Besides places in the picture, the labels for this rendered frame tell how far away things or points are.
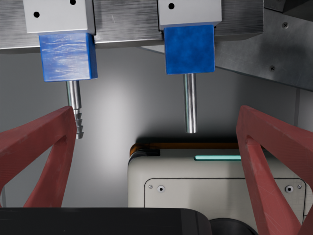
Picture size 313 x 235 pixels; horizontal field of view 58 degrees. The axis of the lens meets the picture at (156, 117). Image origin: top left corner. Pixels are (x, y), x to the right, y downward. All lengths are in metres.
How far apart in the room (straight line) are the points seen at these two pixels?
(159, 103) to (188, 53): 0.88
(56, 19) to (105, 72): 0.89
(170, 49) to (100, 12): 0.07
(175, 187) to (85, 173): 0.45
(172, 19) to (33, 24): 0.11
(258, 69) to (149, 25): 0.14
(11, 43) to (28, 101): 0.95
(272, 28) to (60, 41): 0.22
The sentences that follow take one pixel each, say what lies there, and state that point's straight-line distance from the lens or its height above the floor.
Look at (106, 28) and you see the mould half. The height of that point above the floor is 0.86.
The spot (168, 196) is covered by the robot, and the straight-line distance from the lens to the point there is 0.92.
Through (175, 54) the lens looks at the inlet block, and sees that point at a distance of 0.25.
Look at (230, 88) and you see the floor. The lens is 1.16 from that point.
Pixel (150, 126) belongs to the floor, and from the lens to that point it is 1.14.
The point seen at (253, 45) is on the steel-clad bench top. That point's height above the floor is 0.80.
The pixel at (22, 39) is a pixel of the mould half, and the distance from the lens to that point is 0.29.
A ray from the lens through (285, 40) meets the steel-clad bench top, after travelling 0.35.
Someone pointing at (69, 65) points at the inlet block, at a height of 0.87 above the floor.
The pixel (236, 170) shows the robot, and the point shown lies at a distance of 0.93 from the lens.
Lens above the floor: 1.12
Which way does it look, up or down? 81 degrees down
